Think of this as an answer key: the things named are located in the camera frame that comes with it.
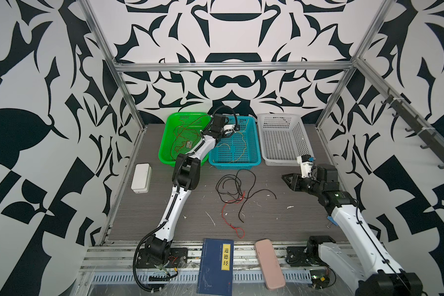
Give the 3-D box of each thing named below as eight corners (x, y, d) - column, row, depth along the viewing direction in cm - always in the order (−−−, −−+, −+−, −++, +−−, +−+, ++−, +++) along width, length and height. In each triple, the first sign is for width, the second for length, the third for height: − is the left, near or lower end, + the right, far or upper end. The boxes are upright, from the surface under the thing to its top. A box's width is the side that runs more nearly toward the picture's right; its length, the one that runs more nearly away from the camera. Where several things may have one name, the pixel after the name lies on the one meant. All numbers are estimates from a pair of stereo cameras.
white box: (131, 193, 93) (127, 189, 89) (139, 168, 102) (136, 163, 98) (147, 193, 93) (144, 189, 89) (153, 168, 102) (151, 163, 98)
